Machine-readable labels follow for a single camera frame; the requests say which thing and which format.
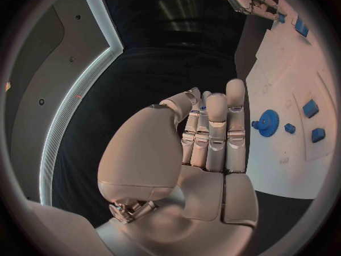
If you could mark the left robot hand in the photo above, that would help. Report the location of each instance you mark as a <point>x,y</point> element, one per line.
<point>144,149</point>

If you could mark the blue gear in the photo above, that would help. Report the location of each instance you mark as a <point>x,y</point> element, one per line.
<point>269,123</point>

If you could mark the white task board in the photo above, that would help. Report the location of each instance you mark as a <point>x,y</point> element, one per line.
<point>279,164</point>

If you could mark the blue rectangular block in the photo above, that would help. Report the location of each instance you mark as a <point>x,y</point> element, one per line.
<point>301,28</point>

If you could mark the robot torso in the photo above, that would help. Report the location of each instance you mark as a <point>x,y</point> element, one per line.
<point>40,89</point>

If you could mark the blue short cylinder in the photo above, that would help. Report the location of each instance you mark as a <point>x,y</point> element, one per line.
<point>311,109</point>

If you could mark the small blue peg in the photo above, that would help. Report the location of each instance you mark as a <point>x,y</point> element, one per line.
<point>289,128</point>

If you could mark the blue plug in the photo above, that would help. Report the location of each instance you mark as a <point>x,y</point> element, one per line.
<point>318,135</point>

